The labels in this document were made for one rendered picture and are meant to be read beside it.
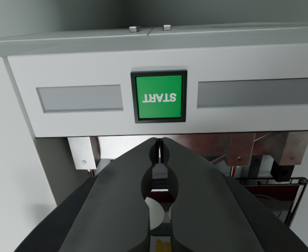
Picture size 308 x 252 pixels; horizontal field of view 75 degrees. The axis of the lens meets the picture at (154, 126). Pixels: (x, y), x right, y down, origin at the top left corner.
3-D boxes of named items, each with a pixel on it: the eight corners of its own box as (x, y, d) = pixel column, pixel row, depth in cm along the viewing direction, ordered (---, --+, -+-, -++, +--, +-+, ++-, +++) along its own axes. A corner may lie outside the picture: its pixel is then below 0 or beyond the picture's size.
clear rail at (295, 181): (303, 181, 35) (309, 187, 34) (92, 185, 37) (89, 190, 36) (306, 175, 35) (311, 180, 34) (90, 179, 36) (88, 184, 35)
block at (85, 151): (100, 159, 35) (96, 170, 33) (81, 159, 35) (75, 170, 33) (92, 117, 32) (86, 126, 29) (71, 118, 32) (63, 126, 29)
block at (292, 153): (290, 154, 34) (301, 166, 31) (269, 155, 34) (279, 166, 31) (304, 110, 30) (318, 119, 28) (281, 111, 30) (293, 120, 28)
